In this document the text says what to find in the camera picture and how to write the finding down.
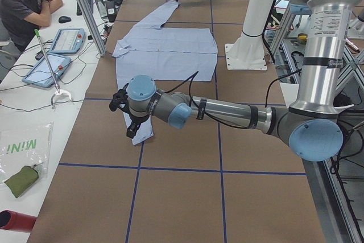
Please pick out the light blue striped shirt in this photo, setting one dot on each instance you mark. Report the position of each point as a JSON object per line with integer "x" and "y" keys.
{"x": 151, "y": 52}

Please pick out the green reacher grabber stick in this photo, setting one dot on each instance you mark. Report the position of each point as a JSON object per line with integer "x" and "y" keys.
{"x": 59, "y": 91}

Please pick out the black keyboard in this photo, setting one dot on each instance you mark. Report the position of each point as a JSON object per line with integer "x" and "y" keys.
{"x": 78, "y": 8}

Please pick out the brown paper table mat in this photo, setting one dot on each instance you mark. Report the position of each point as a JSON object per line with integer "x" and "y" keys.
{"x": 204, "y": 183}

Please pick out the far teach pendant tablet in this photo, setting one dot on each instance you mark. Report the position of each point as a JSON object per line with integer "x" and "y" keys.
{"x": 68, "y": 41}

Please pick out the teach pendant tablet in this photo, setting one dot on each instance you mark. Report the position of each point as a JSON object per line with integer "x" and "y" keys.
{"x": 40, "y": 74}
{"x": 68, "y": 41}

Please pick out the near teach pendant tablet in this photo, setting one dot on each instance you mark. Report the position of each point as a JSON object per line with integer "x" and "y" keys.
{"x": 40, "y": 74}

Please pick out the small black phone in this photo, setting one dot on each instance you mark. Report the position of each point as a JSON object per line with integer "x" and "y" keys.
{"x": 39, "y": 55}

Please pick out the clear plastic bag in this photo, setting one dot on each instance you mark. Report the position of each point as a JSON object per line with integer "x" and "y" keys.
{"x": 25, "y": 146}

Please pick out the black computer mouse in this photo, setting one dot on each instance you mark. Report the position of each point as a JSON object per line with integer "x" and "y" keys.
{"x": 64, "y": 19}

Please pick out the green fabric pouch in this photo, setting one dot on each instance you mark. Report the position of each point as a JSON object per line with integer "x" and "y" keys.
{"x": 22, "y": 180}

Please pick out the seated person grey shirt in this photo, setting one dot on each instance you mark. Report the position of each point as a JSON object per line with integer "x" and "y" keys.
{"x": 22, "y": 17}

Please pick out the red cylinder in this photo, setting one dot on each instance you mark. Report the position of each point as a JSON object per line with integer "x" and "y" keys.
{"x": 17, "y": 222}

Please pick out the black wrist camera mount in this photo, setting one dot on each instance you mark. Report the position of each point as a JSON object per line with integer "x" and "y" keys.
{"x": 120, "y": 100}

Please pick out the aluminium frame post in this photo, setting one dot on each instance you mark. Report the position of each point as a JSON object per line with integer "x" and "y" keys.
{"x": 92, "y": 26}

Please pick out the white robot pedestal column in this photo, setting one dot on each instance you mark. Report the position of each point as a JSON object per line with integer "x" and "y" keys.
{"x": 247, "y": 53}

